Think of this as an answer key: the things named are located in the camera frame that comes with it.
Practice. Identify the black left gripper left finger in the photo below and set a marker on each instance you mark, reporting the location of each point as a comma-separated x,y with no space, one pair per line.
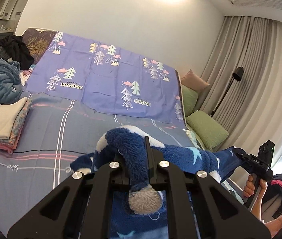
80,207

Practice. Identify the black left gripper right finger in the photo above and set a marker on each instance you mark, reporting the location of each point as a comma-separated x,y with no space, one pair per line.
197,205

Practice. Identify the navy fleece star garment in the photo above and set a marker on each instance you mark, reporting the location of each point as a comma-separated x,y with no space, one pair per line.
141,212

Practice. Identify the black clothing pile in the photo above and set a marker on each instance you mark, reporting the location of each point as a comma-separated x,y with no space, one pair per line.
13,47

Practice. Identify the person's right hand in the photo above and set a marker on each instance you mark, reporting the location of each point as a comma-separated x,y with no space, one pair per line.
249,190

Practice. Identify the near green cushion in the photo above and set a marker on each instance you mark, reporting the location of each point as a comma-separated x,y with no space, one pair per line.
211,133

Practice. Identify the green cushion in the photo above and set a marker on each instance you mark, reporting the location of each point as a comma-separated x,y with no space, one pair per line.
211,133
190,98

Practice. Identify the beige pleated curtain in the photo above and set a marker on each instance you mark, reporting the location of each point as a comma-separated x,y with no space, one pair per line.
251,112

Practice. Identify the grey striped bed sheet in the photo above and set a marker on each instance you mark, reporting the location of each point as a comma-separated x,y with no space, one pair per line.
57,131

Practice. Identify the black floor lamp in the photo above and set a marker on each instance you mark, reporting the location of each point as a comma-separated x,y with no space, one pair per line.
236,76

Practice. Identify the pink folded garment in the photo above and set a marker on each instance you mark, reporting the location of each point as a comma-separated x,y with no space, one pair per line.
9,145

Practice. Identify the far green cushion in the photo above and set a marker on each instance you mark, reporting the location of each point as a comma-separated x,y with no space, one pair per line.
190,98

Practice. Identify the floral folded garment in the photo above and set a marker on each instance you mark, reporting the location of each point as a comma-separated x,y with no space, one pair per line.
18,124

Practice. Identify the pink cushion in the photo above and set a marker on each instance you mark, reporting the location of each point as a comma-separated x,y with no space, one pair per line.
194,82

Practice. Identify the cream folded garment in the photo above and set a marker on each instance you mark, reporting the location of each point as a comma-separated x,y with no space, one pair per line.
8,114

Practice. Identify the purple tree print pillowcase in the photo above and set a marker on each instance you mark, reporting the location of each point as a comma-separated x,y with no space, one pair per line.
108,79

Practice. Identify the brown patterned pillow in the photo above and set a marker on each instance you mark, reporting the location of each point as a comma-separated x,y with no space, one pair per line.
38,41

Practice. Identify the wall mirror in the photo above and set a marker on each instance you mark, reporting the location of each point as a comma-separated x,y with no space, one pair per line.
6,7

